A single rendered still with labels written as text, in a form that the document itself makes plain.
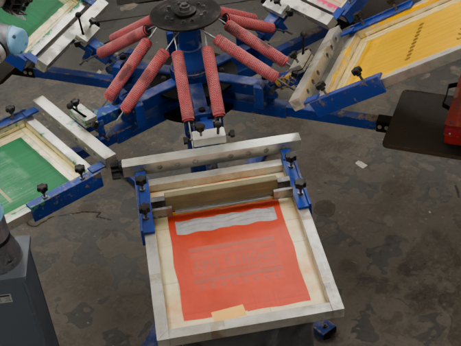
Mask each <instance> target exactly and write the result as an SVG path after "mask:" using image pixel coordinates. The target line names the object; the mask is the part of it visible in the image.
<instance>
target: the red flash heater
mask: <svg viewBox="0 0 461 346"><path fill-rule="evenodd" d="M443 134H444V135H445V142H444V143H448V144H453V145H458V146H461V74H460V77H459V80H458V84H457V87H456V90H455V93H454V96H453V99H452V102H451V106H450V109H449V112H448V115H447V119H446V122H445V125H444V132H443Z"/></svg>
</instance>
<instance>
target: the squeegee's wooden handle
mask: <svg viewBox="0 0 461 346"><path fill-rule="evenodd" d="M273 189H278V180H277V177H276V175H274V176H265V177H261V178H252V179H248V180H243V181H235V182H230V183H222V184H217V185H209V186H204V187H196V188H191V189H183V190H178V191H174V192H165V193H164V197H165V204H166V207H168V206H172V212H175V210H177V209H184V208H190V207H197V206H202V205H210V204H215V203H222V202H228V201H232V200H240V199H245V198H253V197H258V196H266V195H270V196H273Z"/></svg>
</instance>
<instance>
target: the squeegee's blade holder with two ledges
mask: <svg viewBox="0 0 461 346"><path fill-rule="evenodd" d="M268 199H271V196H270V195H266V196H258V197H253V198H245V199H240V200H232V201H228V202H222V203H215V204H210V205H202V206H197V207H190V208H184V209H177V210H175V212H176V214H182V213H187V212H191V211H200V210H204V209H212V208H217V207H225V206H229V205H238V204H242V203H251V202H255V201H260V200H268Z"/></svg>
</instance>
